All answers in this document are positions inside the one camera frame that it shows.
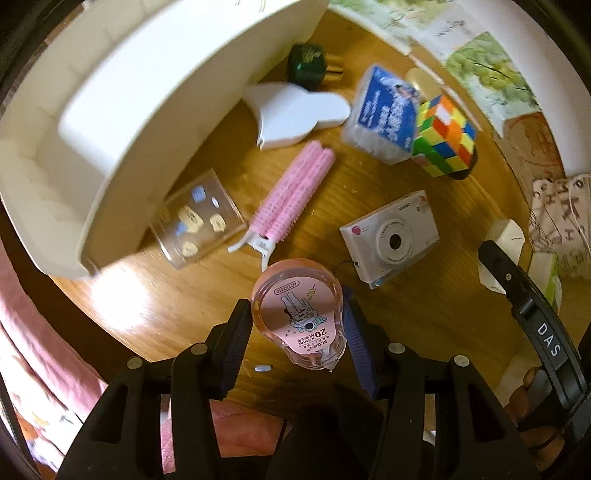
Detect white block eraser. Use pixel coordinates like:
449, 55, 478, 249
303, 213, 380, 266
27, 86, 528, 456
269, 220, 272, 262
478, 219, 525, 295

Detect pink correction tape dispenser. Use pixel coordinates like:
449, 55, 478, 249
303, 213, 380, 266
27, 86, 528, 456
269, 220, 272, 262
250, 258, 346, 371

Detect green tissue pack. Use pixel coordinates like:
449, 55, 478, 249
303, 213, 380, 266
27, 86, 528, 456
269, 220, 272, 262
528, 252, 563, 313

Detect letter print fabric bag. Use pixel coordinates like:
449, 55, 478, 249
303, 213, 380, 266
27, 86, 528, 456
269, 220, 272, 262
529, 174, 590, 280

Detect clear sticker box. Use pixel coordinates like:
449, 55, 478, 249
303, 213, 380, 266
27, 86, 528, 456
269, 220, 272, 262
150, 169, 246, 269

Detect brown stamped paper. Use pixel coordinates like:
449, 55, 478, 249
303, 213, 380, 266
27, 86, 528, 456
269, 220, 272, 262
503, 112, 565, 179

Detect pink hair roller clip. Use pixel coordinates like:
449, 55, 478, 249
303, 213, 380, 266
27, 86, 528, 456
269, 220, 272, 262
228, 140, 335, 271

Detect colourful Rubik's cube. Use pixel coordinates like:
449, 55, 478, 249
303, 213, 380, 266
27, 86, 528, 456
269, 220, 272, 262
412, 94, 478, 180

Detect blue dental floss box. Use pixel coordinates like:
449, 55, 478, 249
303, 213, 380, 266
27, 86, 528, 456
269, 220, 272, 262
342, 64, 421, 165

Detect round gold lid tin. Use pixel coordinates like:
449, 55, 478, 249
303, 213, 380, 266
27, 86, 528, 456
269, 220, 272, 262
405, 67, 444, 102

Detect white plastic organizer tray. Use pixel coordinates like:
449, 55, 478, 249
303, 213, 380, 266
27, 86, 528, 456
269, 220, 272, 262
1, 1, 328, 279

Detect green perfume bottle gold cap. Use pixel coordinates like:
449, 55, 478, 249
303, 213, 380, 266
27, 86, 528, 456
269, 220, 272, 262
287, 43, 345, 91

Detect green grape poster strip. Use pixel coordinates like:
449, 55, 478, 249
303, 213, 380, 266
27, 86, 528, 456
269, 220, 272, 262
329, 1, 542, 135

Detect white compact camera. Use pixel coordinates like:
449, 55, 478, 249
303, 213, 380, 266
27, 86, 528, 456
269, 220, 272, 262
339, 190, 440, 289

